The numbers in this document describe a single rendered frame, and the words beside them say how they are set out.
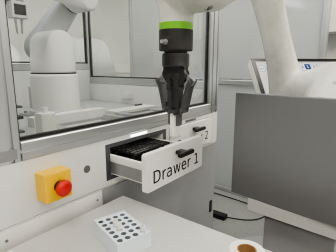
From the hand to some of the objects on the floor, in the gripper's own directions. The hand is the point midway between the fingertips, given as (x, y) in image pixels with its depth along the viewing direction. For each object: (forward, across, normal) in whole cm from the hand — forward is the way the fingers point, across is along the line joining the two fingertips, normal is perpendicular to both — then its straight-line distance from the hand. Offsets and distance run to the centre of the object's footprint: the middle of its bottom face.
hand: (174, 125), depth 84 cm
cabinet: (+99, -64, +8) cm, 118 cm away
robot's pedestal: (+99, +32, +28) cm, 108 cm away
